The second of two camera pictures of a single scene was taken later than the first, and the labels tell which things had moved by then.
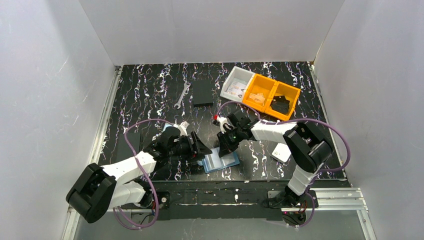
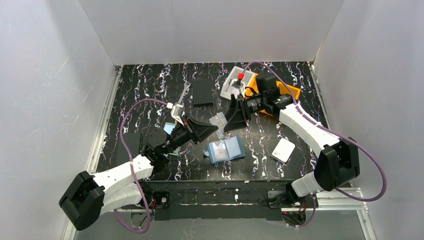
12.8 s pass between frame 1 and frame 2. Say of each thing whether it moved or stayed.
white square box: stayed
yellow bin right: stayed
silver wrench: stayed
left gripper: moved
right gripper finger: moved
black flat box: stayed
